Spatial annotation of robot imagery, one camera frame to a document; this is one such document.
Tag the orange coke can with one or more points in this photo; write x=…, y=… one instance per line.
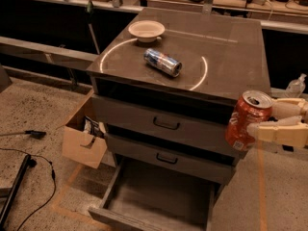
x=253, y=106

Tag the clear sanitizer bottle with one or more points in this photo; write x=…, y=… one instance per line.
x=296, y=87

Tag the grey middle drawer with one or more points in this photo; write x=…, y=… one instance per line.
x=173, y=160

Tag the grey metal rail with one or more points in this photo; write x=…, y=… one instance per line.
x=46, y=53

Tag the grey drawer cabinet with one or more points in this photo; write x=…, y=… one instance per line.
x=222, y=57

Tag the blue silver energy drink can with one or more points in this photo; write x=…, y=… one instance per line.
x=163, y=62

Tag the black-tipped tool on floor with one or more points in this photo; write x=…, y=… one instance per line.
x=32, y=133

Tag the black bar on floor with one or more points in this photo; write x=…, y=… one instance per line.
x=8, y=194

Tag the white paper bowl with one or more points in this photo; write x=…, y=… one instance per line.
x=146, y=30

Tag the green-handled stick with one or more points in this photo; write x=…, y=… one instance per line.
x=89, y=13

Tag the open cardboard box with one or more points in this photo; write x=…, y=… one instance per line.
x=79, y=146

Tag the grey top drawer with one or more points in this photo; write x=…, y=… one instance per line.
x=164, y=125

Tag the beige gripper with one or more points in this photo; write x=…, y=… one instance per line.
x=284, y=135

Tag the grey open bottom drawer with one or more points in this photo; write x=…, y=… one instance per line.
x=144, y=197

